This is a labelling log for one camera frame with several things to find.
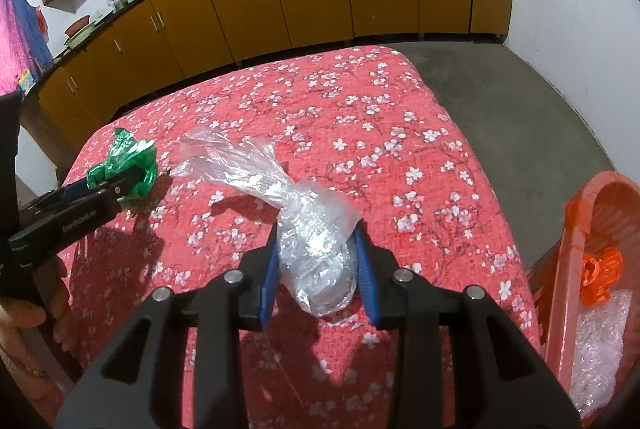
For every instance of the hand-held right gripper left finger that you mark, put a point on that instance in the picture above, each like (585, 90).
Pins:
(269, 284)

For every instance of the red plastic basket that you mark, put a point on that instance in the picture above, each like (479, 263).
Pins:
(560, 309)

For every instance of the small colourful packet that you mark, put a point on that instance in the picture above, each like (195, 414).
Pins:
(26, 79)

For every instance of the red floral tablecloth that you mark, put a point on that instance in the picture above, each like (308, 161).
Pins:
(350, 119)

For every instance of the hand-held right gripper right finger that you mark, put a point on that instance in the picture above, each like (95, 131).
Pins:
(367, 279)

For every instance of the clear plastic bag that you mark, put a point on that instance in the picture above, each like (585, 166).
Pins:
(310, 229)

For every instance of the hanging magenta cloth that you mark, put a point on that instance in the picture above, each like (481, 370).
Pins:
(20, 34)

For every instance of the red basin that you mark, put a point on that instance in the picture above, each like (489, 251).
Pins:
(77, 24)

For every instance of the orange plastic bag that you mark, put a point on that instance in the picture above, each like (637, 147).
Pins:
(600, 274)

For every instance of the green foil wrapper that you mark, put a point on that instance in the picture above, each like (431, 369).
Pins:
(125, 154)

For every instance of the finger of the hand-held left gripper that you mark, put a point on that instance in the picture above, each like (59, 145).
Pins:
(80, 193)
(70, 221)

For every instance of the person's left hand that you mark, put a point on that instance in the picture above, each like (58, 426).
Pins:
(30, 329)

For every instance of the clear bubble wrap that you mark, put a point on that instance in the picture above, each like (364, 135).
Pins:
(600, 349)

